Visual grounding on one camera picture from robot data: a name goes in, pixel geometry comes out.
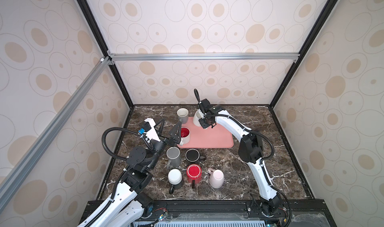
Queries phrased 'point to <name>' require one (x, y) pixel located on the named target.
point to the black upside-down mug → (193, 155)
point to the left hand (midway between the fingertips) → (176, 121)
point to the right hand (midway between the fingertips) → (205, 121)
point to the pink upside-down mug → (216, 177)
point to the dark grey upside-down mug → (173, 154)
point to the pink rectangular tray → (217, 137)
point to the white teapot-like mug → (196, 118)
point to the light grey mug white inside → (182, 114)
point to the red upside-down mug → (194, 172)
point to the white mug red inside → (185, 135)
